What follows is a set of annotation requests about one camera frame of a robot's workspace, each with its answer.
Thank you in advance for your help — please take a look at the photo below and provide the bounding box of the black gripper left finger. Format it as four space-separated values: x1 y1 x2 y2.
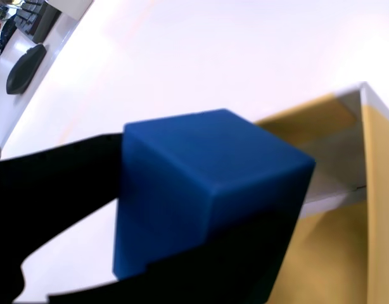
0 132 124 304

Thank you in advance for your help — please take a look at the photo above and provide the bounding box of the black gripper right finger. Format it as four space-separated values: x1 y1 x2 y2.
48 208 302 304

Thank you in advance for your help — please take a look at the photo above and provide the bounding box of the blue cube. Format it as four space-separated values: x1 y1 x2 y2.
112 108 316 282

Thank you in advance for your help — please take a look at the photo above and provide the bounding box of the yellow square tray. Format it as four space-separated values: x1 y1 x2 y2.
254 81 389 304

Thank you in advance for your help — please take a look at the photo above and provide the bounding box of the black computer mouse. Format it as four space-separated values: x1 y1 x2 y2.
6 43 47 95

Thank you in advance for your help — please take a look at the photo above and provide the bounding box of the black keyboard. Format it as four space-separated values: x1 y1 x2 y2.
13 0 45 34

